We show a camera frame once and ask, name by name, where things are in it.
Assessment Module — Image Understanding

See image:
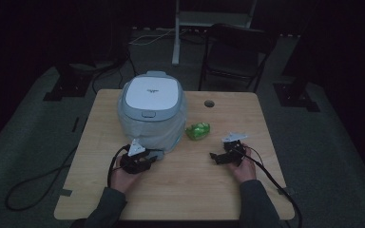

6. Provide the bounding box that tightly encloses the person's right hand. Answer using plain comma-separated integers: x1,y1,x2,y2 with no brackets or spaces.
227,147,258,185

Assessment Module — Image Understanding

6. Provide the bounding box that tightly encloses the black floor cable loop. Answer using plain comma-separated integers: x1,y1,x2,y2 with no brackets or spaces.
5,144,79,212

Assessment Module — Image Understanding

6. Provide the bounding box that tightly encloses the white floor cable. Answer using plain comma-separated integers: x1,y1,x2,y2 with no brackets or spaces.
128,28,180,47

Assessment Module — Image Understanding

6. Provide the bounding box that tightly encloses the black stand base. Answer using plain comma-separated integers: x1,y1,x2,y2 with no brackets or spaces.
42,62,94,103
272,82,321,113

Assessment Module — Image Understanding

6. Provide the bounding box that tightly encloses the green wrapper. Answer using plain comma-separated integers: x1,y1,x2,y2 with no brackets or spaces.
184,122,211,142

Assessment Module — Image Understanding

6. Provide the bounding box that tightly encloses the white metal stand frame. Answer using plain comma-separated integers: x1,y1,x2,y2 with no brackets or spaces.
171,0,259,67

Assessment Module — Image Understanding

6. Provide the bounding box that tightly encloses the white rice cooker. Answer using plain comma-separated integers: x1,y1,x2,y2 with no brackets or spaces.
117,69,188,162

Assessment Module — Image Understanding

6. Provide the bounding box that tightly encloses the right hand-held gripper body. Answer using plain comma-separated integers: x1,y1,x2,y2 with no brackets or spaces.
221,132,249,167

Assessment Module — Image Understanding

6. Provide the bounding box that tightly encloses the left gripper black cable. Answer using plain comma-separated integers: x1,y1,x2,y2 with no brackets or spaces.
106,143,131,188

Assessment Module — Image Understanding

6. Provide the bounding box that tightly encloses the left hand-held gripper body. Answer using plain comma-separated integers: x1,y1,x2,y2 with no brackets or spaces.
119,138,150,175

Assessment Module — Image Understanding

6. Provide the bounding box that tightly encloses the person's left hand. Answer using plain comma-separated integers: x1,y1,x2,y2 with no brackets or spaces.
109,155,142,195

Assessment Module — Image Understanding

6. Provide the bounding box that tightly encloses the black folding chair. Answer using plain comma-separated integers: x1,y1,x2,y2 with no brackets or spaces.
197,23,279,94

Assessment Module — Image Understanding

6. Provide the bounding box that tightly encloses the black cable behind bin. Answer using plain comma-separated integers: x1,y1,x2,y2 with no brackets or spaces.
90,51,138,95

